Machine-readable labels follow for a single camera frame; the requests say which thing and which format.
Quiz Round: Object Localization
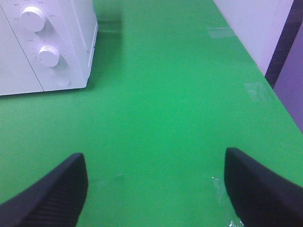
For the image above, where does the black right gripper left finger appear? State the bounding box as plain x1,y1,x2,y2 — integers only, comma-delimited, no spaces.
0,153,88,227

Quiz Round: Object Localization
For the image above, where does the white microwave door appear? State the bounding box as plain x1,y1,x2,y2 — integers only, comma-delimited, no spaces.
0,9,43,96

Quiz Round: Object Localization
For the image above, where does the small white knob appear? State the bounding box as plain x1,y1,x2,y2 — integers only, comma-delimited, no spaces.
37,45,61,67

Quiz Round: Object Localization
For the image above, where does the white microwave oven body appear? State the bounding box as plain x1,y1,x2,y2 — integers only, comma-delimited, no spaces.
0,0,98,92

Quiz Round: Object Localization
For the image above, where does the round door release button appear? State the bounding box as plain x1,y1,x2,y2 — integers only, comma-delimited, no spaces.
52,73,71,87

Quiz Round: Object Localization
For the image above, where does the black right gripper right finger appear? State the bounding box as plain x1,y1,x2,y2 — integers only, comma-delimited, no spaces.
224,148,303,227

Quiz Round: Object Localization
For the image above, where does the large white upper knob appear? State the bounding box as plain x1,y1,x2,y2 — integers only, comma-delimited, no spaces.
20,6,47,32

